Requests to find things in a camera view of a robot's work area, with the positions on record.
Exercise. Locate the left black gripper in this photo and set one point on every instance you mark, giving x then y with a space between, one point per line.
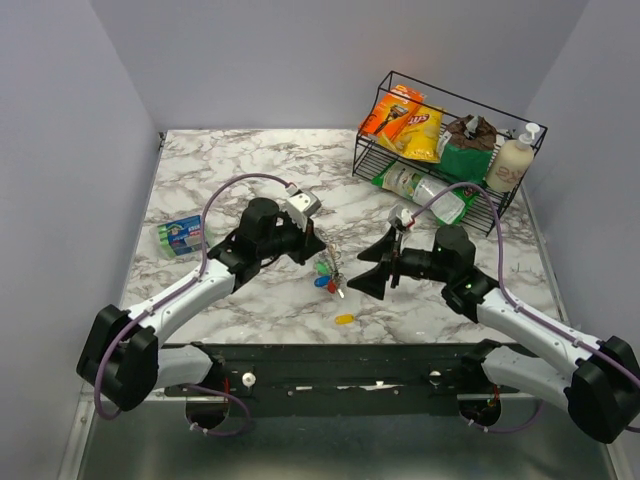
308 243

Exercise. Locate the green sponge pack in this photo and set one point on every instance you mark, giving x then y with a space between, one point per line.
179 237

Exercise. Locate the metal keyring holder with rings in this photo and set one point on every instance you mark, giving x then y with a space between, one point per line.
331 257

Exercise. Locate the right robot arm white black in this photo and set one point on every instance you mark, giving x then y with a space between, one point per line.
595 381

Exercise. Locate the brown crumpled bag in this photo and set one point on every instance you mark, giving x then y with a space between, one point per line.
472 132

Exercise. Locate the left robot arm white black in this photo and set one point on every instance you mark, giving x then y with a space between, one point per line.
124 358

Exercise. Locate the black wire basket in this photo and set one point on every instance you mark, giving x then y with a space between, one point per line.
370 158

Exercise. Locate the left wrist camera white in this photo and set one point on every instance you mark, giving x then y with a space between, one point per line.
300 207

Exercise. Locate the dark green bag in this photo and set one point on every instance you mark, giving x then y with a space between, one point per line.
464 165

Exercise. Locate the cream lotion pump bottle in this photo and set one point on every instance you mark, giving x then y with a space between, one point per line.
512 160

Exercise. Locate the aluminium frame rail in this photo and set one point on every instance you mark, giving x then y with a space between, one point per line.
154 442

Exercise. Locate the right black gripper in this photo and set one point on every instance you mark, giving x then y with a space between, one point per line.
387 254

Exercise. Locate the orange razor package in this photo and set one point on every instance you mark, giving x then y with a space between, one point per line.
391 112

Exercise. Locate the yellow key tag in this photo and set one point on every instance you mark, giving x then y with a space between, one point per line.
344 319

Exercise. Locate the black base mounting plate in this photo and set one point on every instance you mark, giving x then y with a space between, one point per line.
351 380

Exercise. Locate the blue key tag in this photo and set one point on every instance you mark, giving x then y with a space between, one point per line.
321 281

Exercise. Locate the green key tag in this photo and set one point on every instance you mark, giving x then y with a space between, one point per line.
322 269

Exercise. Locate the yellow chips bag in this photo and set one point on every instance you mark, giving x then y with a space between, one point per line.
418 138

